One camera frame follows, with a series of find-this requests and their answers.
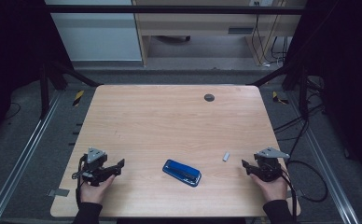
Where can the person's right hand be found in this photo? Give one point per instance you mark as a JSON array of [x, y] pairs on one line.
[[274, 189]]

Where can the black frame crossbar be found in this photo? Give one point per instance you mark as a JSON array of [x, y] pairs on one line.
[[169, 9]]

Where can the grey round table grommet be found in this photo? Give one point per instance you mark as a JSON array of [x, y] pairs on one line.
[[209, 97]]

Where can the white cabinet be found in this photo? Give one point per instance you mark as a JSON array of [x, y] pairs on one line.
[[101, 40]]

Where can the blue stapler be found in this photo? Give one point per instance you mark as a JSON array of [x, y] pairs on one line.
[[182, 172]]

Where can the person's left hand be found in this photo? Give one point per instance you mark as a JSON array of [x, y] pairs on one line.
[[93, 192]]

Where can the black frame diagonal strut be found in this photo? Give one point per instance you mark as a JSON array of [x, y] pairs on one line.
[[76, 74], [272, 76]]

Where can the light wooden desk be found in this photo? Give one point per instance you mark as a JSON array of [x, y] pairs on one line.
[[201, 23]]

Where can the black curtain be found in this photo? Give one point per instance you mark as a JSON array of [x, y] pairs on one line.
[[347, 77], [11, 46]]

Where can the silver staple strip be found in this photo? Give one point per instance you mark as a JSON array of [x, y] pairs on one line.
[[226, 156]]

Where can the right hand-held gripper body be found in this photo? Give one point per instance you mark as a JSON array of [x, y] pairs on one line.
[[267, 168]]

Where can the yellow black striped tape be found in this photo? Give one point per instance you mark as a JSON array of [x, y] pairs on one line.
[[78, 98], [277, 98]]

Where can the black frame post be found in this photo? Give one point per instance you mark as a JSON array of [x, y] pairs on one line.
[[303, 93], [44, 93]]

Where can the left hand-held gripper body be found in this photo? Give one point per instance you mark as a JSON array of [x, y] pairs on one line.
[[94, 169]]

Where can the aluminium floor rail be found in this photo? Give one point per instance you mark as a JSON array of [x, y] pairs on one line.
[[20, 158], [328, 174]]

